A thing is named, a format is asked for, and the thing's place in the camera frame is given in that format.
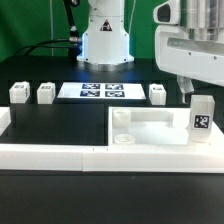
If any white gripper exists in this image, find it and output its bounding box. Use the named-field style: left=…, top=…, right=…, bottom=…
left=155, top=25, right=224, bottom=103

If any white square table top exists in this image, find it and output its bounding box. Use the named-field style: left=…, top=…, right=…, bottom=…
left=108, top=106, right=214, bottom=148

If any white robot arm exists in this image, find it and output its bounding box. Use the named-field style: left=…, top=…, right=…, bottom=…
left=78, top=0, right=224, bottom=93

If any white U-shaped fence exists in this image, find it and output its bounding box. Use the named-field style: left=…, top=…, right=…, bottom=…
left=0, top=106, right=224, bottom=174

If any white cable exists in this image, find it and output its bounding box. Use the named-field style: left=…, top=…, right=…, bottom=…
left=129, top=0, right=138, bottom=34

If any white marker base plate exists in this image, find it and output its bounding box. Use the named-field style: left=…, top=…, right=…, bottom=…
left=58, top=82, right=145, bottom=100

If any black cable bundle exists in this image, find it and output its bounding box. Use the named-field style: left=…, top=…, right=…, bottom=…
left=13, top=0, right=83, bottom=64

